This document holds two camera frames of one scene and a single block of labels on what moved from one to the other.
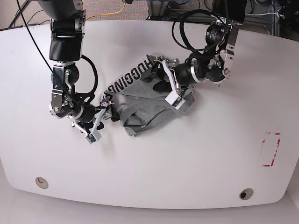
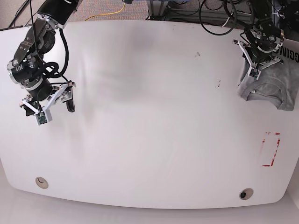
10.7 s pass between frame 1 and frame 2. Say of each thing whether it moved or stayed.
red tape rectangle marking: stayed
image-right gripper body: moved
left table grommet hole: stayed
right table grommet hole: stayed
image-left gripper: moved
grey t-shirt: moved
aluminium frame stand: stayed
